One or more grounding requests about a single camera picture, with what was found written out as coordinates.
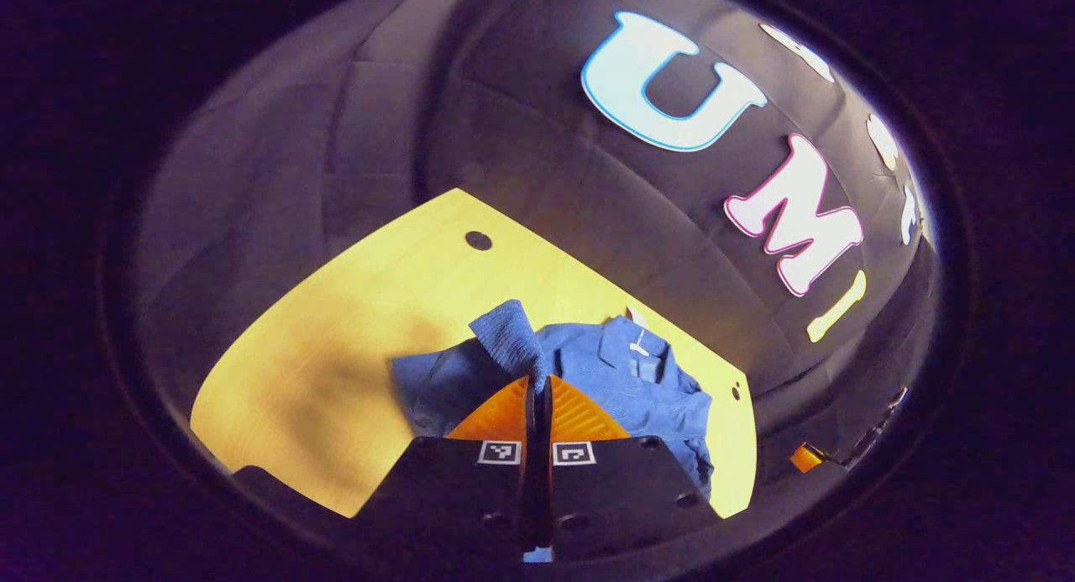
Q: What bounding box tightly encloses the blue corduroy jacket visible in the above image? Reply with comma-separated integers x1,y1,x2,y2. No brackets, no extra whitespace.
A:
391,299,715,564

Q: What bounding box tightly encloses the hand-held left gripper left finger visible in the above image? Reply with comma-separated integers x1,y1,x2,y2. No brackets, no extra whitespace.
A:
357,376,538,566

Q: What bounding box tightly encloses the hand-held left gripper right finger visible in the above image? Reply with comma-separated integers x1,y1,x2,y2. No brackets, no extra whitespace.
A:
537,375,723,564

